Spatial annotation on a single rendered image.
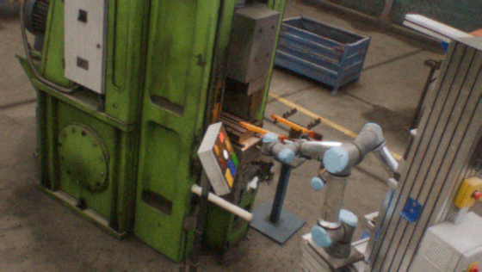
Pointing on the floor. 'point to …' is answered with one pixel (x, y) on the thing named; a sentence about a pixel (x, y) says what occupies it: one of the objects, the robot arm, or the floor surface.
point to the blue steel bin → (321, 51)
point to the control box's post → (200, 222)
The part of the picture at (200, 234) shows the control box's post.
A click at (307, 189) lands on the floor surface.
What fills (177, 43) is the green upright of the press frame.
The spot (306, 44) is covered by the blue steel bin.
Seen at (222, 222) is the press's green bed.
